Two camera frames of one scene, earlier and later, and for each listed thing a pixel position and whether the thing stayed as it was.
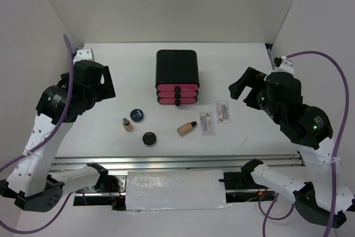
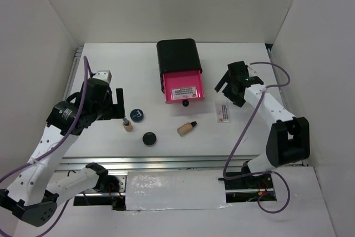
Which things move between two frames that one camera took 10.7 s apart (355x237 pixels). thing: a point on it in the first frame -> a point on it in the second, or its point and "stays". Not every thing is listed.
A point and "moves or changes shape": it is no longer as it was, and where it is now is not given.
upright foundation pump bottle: [127, 125] stays
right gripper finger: [250, 77] -> [225, 79]
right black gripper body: [268, 105] -> [229, 91]
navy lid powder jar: [136, 115] stays
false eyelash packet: [207, 124] -> [181, 93]
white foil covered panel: [171, 190] stays
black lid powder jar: [149, 139] stays
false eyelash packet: [223, 112] stays
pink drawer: [177, 87] moves or changes shape
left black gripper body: [92, 97] -> [104, 110]
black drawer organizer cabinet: [177, 74] moves or changes shape
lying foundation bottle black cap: [185, 129] stays
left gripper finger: [107, 90] -> [118, 110]
